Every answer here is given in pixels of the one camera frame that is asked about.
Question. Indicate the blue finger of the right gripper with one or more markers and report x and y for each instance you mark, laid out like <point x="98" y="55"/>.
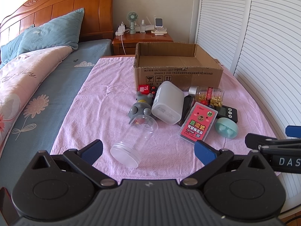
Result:
<point x="255" y="140"/>
<point x="293" y="131"/>

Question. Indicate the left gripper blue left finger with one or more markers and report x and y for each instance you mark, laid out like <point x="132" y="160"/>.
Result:
<point x="82" y="162"/>

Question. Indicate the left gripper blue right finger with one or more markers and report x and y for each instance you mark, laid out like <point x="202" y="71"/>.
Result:
<point x="214" y="162"/>

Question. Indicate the mint green round case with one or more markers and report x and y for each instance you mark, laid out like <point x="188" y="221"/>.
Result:
<point x="226" y="128"/>

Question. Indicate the pink card pack box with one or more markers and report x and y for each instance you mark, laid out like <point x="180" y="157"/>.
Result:
<point x="198" y="123"/>

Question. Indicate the black digital timer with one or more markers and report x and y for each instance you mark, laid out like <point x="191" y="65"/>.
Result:
<point x="227" y="112"/>

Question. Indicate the clear plastic cup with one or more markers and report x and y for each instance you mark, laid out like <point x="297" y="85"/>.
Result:
<point x="130" y="147"/>

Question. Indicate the black oval case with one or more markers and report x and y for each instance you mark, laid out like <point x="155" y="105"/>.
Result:
<point x="187" y="105"/>

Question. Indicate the capsule bottle silver cap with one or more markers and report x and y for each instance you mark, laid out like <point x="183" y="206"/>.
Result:
<point x="208" y="96"/>

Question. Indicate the white frosted plastic container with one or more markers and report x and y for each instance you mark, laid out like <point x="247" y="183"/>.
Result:
<point x="168" y="103"/>

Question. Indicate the grey rhino toy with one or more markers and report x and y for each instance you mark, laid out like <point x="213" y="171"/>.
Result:
<point x="141" y="107"/>

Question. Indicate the red toy train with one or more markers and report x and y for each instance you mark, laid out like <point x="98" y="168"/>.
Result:
<point x="147" y="89"/>

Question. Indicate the pink table cloth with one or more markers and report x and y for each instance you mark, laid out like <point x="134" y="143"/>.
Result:
<point x="100" y="111"/>

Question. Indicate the brown cardboard box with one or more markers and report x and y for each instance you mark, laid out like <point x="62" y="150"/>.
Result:
<point x="183" y="64"/>

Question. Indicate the pink floral duvet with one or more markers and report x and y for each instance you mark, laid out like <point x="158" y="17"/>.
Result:
<point x="20" y="78"/>

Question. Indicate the white louvered closet door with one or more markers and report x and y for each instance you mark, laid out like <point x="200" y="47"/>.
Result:
<point x="259" y="42"/>

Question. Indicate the wooden nightstand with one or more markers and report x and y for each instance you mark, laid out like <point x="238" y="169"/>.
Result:
<point x="126" y="44"/>

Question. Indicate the blue pillow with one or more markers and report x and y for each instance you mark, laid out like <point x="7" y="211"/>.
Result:
<point x="60" y="31"/>

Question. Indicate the white power strip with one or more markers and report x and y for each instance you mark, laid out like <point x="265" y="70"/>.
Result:
<point x="121" y="30"/>

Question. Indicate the clear spray bottle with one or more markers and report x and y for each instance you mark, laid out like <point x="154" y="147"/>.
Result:
<point x="143" y="26"/>

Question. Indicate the white smart display device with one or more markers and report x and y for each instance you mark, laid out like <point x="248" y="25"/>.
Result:
<point x="159" y="29"/>

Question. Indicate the small green desk fan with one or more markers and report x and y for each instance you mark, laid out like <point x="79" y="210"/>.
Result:
<point x="132" y="17"/>

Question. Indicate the wooden headboard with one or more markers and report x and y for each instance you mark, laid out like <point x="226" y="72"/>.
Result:
<point x="97" y="22"/>

